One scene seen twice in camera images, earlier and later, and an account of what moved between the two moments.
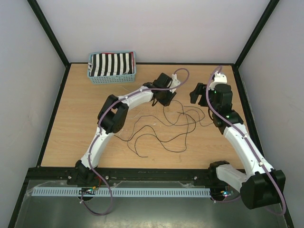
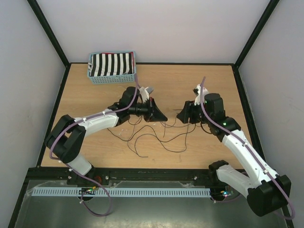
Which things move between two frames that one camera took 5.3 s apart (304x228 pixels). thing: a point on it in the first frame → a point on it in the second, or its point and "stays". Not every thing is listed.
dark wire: (166, 149) stays
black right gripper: (200, 90) → (188, 111)
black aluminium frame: (49, 30) stays
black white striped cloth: (102, 64) stays
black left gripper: (166, 101) → (154, 114)
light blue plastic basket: (112, 79) stays
